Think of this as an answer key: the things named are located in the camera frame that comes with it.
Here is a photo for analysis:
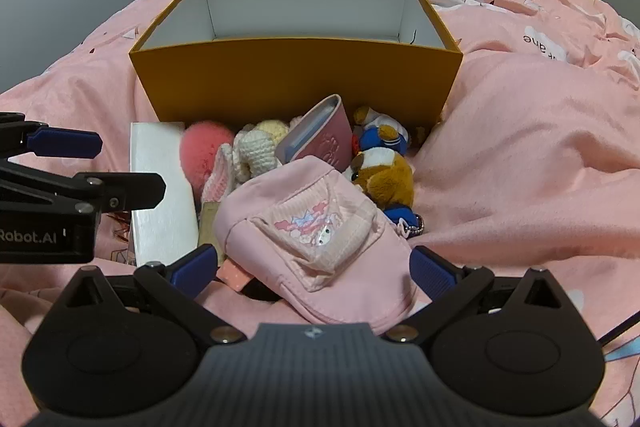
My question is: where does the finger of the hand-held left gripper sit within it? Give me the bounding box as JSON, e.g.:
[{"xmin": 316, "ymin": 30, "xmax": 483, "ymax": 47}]
[
  {"xmin": 0, "ymin": 161, "xmax": 167, "ymax": 215},
  {"xmin": 0, "ymin": 112, "xmax": 103, "ymax": 160}
]

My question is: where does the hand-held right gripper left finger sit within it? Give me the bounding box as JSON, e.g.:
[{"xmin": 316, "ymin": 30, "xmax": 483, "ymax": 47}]
[{"xmin": 62, "ymin": 244, "xmax": 247, "ymax": 345}]

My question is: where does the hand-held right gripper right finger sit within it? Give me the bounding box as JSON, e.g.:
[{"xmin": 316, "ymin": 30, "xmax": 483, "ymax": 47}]
[{"xmin": 385, "ymin": 246, "xmax": 572, "ymax": 345}]

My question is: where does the long white box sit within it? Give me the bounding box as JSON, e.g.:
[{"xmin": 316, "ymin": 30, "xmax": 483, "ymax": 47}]
[{"xmin": 129, "ymin": 122, "xmax": 201, "ymax": 269}]

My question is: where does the pink fabric pouch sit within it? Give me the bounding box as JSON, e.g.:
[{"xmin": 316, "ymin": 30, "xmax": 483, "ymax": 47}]
[{"xmin": 214, "ymin": 155, "xmax": 418, "ymax": 325}]

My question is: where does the pink card holder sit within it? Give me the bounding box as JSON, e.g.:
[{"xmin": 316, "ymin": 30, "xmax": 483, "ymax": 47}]
[{"xmin": 275, "ymin": 94, "xmax": 355, "ymax": 172}]

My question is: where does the orange cardboard box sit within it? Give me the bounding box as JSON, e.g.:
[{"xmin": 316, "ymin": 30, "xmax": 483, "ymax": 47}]
[{"xmin": 128, "ymin": 0, "xmax": 465, "ymax": 130}]

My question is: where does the pink fluffy pompom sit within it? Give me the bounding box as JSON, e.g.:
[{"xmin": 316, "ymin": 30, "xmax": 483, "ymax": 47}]
[{"xmin": 179, "ymin": 121, "xmax": 236, "ymax": 185}]

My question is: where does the brown dog plush toy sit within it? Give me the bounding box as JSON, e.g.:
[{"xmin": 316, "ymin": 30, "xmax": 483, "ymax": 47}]
[{"xmin": 342, "ymin": 149, "xmax": 416, "ymax": 210}]

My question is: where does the cream crocheted bunny plush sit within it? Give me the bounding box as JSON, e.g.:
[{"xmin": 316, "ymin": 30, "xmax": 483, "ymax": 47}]
[{"xmin": 200, "ymin": 119, "xmax": 303, "ymax": 202}]

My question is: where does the duck plush toy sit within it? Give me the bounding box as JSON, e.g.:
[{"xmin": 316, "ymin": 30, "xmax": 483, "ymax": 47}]
[{"xmin": 351, "ymin": 106, "xmax": 411, "ymax": 158}]

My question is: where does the pink printed blanket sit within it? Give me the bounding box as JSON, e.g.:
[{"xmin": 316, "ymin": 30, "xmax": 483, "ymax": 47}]
[{"xmin": 0, "ymin": 0, "xmax": 640, "ymax": 427}]

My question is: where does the black cable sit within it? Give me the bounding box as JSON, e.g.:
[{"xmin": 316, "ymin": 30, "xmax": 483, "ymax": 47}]
[{"xmin": 597, "ymin": 309, "xmax": 640, "ymax": 348}]

